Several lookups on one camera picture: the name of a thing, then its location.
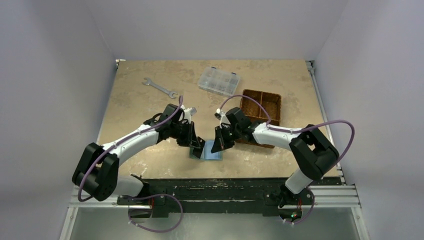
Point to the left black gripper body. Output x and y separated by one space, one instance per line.
184 131

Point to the clear plastic organizer box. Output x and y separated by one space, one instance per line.
217 81

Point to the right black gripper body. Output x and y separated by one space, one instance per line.
225 135

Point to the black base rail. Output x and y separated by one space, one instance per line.
215 196

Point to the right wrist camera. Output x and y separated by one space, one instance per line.
223 120

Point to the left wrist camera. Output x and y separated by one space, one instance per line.
188 113

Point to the silver open-end wrench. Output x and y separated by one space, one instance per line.
169 93

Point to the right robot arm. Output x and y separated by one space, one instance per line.
315 155

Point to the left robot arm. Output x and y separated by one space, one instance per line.
97 172

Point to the aluminium frame rail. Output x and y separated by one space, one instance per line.
335 194

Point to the brown woven basket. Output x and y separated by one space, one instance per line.
271 102

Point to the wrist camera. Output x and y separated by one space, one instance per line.
188 113
223 120

